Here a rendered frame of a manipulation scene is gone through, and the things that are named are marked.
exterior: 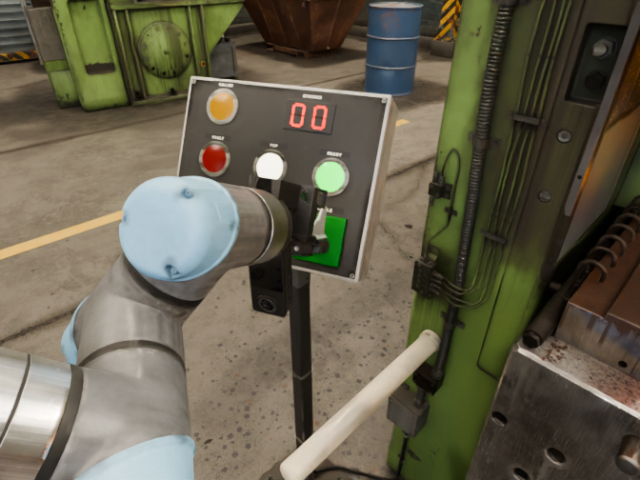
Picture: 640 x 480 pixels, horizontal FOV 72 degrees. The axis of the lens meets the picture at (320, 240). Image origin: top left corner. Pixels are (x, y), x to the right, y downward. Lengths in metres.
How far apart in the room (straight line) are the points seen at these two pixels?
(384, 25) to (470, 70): 4.31
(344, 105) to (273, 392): 1.26
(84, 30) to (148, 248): 4.81
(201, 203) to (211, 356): 1.60
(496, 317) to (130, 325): 0.74
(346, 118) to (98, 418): 0.52
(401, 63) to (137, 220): 4.89
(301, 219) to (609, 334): 0.43
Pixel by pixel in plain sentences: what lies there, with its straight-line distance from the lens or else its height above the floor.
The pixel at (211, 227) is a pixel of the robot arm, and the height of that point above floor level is 1.22.
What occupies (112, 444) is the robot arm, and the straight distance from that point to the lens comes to 0.28.
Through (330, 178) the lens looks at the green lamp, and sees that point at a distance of 0.66.
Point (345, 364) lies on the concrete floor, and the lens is 1.81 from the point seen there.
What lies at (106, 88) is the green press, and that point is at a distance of 5.15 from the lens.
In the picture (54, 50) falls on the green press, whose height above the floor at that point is 0.55.
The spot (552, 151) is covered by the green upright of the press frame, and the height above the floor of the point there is 1.12.
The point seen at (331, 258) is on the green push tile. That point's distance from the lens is 0.66.
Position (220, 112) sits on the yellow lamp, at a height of 1.16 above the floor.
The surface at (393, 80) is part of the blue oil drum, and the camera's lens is 5.17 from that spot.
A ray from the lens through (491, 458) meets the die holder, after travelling 0.87.
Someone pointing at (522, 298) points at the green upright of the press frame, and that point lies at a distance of 0.89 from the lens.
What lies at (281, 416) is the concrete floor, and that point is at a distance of 1.67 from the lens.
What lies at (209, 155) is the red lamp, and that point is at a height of 1.09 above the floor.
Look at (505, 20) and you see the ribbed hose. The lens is 0.74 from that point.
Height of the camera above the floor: 1.38
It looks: 34 degrees down
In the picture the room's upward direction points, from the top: straight up
